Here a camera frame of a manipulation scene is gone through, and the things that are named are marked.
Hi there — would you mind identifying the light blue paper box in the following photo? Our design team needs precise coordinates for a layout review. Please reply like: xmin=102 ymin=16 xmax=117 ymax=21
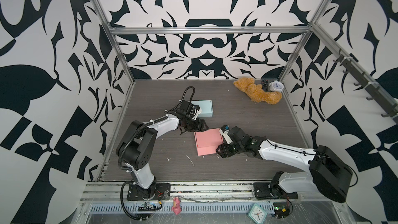
xmin=192 ymin=100 xmax=213 ymax=118

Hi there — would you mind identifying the pink paper box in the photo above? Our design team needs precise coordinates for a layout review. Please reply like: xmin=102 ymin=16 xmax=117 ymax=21
xmin=194 ymin=129 xmax=223 ymax=156

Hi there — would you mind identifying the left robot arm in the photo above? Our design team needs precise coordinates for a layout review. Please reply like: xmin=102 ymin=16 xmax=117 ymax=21
xmin=116 ymin=100 xmax=209 ymax=190

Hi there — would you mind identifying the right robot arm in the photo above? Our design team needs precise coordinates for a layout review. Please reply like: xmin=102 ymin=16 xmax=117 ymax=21
xmin=216 ymin=125 xmax=355 ymax=203

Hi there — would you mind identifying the brown teddy bear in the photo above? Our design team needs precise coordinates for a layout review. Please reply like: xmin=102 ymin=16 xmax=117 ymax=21
xmin=233 ymin=77 xmax=283 ymax=105

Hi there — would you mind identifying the black remote control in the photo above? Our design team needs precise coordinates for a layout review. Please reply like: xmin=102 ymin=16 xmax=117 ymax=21
xmin=261 ymin=78 xmax=269 ymax=92

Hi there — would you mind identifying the white round alarm clock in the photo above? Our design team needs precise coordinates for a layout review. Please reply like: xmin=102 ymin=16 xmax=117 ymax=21
xmin=268 ymin=81 xmax=284 ymax=92

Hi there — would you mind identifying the teal square clock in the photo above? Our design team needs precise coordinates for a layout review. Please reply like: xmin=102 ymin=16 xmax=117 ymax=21
xmin=247 ymin=203 xmax=267 ymax=224

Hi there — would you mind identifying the circuit board right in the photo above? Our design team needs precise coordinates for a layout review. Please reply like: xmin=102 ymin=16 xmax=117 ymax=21
xmin=271 ymin=201 xmax=293 ymax=219

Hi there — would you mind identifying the pink small toy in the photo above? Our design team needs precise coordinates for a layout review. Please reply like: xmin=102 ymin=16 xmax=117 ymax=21
xmin=172 ymin=197 xmax=181 ymax=215

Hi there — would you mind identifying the green circuit board left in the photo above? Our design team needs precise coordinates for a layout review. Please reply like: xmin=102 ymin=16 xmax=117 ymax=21
xmin=137 ymin=202 xmax=162 ymax=212

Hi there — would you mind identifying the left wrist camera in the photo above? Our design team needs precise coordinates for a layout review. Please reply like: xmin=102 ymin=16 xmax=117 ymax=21
xmin=190 ymin=105 xmax=202 ymax=120

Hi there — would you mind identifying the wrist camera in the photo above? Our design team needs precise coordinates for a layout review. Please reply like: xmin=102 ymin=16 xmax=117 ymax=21
xmin=190 ymin=105 xmax=202 ymax=120
xmin=219 ymin=125 xmax=233 ymax=145

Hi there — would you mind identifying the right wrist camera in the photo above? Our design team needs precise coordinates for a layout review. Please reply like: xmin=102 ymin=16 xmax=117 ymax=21
xmin=219 ymin=125 xmax=233 ymax=145

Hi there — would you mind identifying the black corrugated cable left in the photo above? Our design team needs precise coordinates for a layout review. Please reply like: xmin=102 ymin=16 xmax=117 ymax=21
xmin=116 ymin=86 xmax=197 ymax=222

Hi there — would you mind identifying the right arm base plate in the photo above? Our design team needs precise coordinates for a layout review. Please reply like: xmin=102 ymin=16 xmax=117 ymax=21
xmin=254 ymin=183 xmax=299 ymax=200

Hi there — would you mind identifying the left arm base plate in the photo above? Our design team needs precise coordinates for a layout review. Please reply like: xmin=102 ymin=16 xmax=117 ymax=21
xmin=126 ymin=183 xmax=171 ymax=201

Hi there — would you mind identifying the black coat hook rail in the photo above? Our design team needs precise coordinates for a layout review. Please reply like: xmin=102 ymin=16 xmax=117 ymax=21
xmin=334 ymin=48 xmax=398 ymax=124

